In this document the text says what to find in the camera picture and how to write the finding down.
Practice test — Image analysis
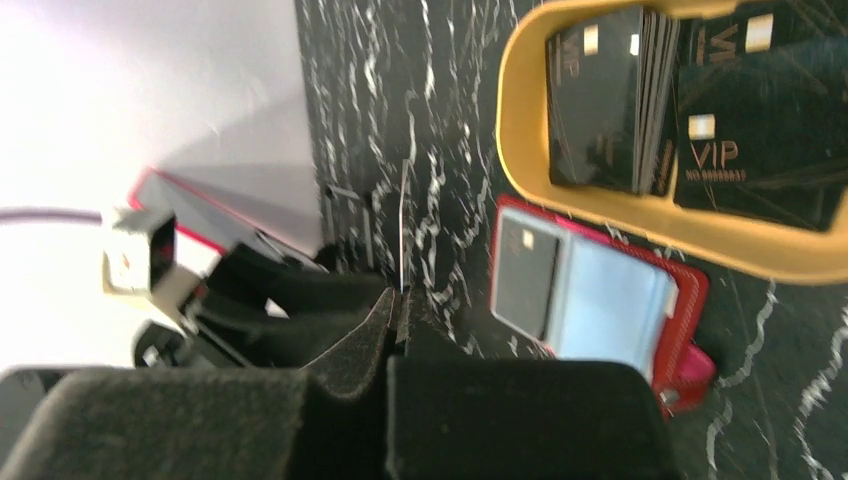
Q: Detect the pink framed whiteboard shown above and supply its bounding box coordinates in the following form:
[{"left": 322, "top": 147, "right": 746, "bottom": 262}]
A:
[{"left": 127, "top": 167, "right": 327, "bottom": 272}]

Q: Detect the black card stack in tray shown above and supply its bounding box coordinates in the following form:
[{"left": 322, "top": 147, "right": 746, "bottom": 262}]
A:
[{"left": 545, "top": 6, "right": 681, "bottom": 195}]

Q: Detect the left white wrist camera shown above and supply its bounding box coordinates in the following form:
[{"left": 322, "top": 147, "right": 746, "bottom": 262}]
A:
[{"left": 101, "top": 207, "right": 199, "bottom": 321}]

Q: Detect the yellow oval tray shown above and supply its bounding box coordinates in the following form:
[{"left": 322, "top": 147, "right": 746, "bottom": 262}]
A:
[{"left": 495, "top": 1, "right": 847, "bottom": 285}]

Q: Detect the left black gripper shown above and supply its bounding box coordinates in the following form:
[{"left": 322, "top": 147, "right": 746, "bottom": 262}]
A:
[{"left": 133, "top": 243, "right": 389, "bottom": 368}]

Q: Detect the red card holder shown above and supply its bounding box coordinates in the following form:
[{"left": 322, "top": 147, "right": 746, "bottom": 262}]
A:
[{"left": 489, "top": 195, "right": 716, "bottom": 416}]

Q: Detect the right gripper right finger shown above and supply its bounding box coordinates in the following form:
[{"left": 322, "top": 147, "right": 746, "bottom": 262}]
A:
[{"left": 385, "top": 291, "right": 681, "bottom": 479}]

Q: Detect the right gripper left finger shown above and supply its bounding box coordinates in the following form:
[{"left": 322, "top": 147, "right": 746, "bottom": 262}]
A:
[{"left": 1, "top": 289, "right": 400, "bottom": 479}]

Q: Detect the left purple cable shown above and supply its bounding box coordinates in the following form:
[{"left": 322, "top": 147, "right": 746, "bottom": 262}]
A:
[{"left": 0, "top": 206, "right": 104, "bottom": 228}]

